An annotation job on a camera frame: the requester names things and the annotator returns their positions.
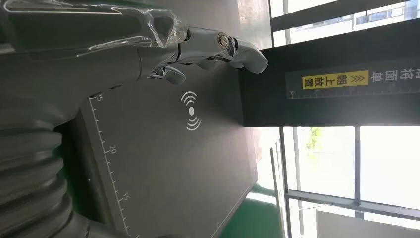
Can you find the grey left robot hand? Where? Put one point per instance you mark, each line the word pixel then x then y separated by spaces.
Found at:
pixel 82 62

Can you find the black inbound machine column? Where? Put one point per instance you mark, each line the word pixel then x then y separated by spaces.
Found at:
pixel 269 98

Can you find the yellow and black column label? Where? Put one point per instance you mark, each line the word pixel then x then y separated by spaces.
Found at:
pixel 334 79

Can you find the black inbound machine base plate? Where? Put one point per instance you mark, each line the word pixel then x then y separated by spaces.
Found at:
pixel 170 164

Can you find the window frame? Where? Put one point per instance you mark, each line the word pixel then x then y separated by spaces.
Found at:
pixel 357 164

